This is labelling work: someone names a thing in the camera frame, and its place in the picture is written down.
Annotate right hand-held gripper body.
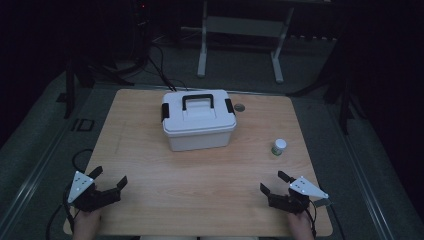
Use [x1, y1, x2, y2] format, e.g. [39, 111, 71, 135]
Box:
[267, 175, 330, 215]

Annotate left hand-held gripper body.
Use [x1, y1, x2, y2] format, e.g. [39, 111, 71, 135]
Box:
[67, 170, 122, 213]

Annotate white plastic storage box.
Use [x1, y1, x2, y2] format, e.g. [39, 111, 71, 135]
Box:
[163, 124, 236, 153]

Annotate white storage box lid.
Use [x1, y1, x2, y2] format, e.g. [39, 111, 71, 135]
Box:
[161, 89, 238, 136]

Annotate person's right hand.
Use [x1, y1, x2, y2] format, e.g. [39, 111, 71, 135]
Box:
[287, 210, 316, 240]

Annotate person's left hand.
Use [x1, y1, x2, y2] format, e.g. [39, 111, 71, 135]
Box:
[72, 208, 103, 240]

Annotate black tripod stand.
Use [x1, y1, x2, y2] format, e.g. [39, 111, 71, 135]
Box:
[289, 64, 368, 136]
[55, 58, 135, 120]

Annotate white metal stand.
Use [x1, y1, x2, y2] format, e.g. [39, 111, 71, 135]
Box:
[196, 0, 296, 85]

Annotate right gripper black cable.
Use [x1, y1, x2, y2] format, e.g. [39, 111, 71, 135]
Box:
[307, 197, 333, 239]

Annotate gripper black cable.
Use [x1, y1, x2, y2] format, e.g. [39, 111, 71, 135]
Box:
[307, 197, 333, 239]
[45, 148, 95, 240]

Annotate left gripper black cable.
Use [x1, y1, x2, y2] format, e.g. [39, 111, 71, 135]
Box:
[45, 148, 95, 240]

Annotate black floor cables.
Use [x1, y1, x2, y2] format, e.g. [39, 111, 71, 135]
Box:
[145, 42, 190, 93]

